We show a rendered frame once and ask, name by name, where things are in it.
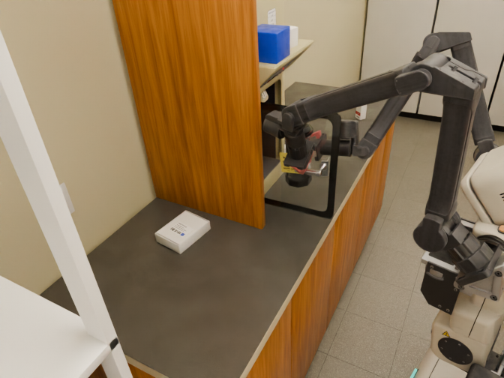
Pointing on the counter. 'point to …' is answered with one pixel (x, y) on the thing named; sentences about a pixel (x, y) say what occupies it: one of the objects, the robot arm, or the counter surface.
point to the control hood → (283, 61)
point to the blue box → (273, 43)
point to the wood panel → (199, 101)
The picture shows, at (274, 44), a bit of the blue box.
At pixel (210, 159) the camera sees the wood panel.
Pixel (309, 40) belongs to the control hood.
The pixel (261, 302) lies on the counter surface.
